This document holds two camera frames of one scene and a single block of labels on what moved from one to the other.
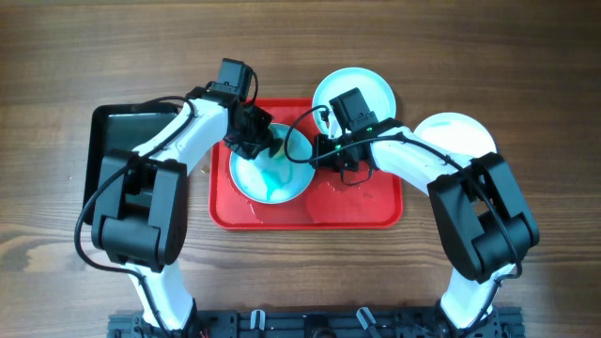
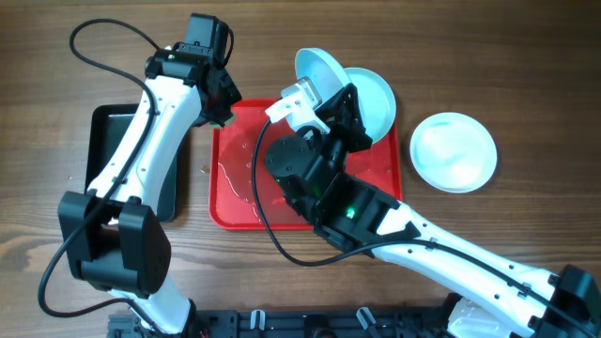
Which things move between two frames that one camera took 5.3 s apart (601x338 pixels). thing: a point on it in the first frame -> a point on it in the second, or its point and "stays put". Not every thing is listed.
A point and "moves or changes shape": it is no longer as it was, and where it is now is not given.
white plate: (456, 132) stays put
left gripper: (262, 145) -> (231, 96)
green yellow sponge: (281, 153) moves or changes shape
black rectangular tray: (120, 127) stays put
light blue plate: (270, 180) -> (328, 77)
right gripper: (322, 158) -> (343, 109)
